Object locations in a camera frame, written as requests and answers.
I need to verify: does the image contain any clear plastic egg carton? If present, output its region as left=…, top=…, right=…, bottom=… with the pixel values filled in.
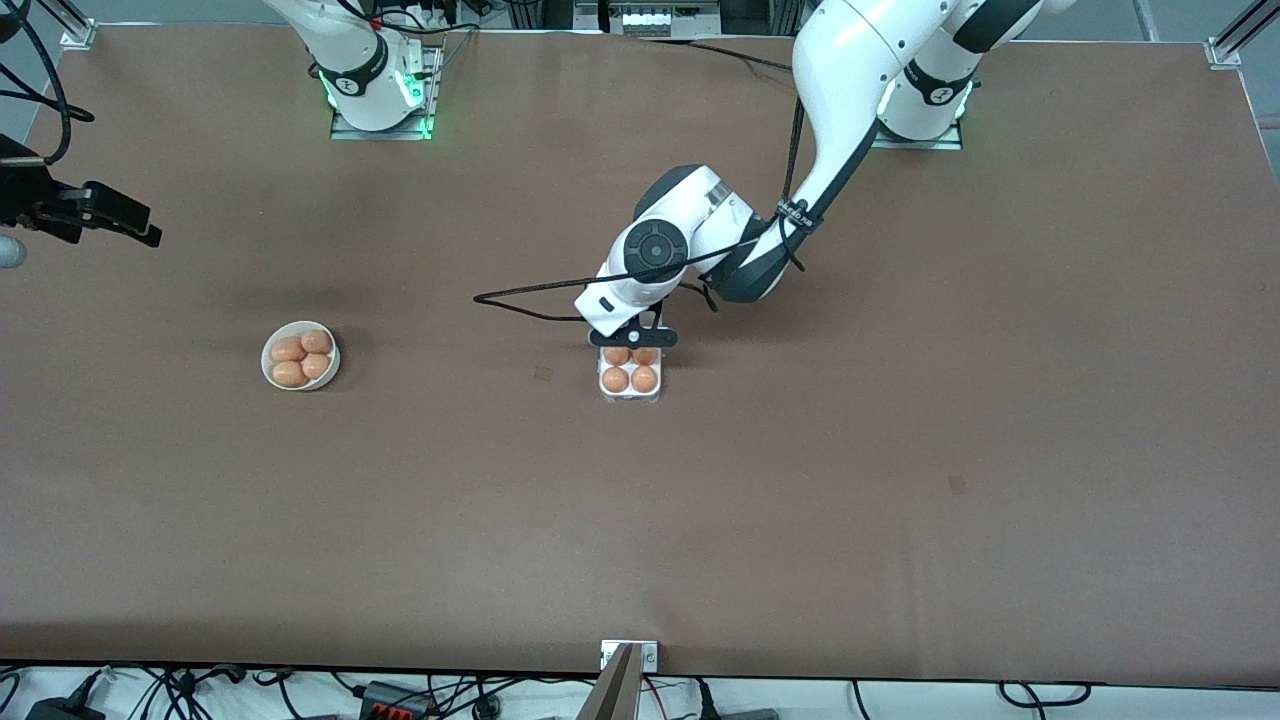
left=597, top=345, right=664, bottom=404

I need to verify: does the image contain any white round bowl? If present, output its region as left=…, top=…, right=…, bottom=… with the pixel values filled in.
left=261, top=320, right=342, bottom=392

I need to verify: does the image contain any white power strip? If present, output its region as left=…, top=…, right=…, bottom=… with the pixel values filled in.
left=608, top=3, right=723, bottom=39

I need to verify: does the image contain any black orange power strip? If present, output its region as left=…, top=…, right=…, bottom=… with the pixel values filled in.
left=360, top=680, right=441, bottom=720

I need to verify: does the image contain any black left camera mount bracket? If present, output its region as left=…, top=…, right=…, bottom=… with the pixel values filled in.
left=590, top=305, right=679, bottom=350

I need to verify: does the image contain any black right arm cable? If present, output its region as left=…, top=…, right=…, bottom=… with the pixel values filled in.
left=0, top=0, right=96, bottom=166

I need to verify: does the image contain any black cable across table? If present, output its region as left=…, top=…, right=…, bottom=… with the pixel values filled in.
left=640, top=36, right=801, bottom=73

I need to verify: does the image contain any small metal edge bracket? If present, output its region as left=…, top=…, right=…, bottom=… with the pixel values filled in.
left=600, top=640, right=659, bottom=673

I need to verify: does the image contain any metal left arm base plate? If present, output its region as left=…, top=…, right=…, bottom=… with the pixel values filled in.
left=868, top=118, right=966, bottom=151

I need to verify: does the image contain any black looped floor cable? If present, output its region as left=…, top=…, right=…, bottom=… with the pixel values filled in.
left=998, top=682, right=1093, bottom=707

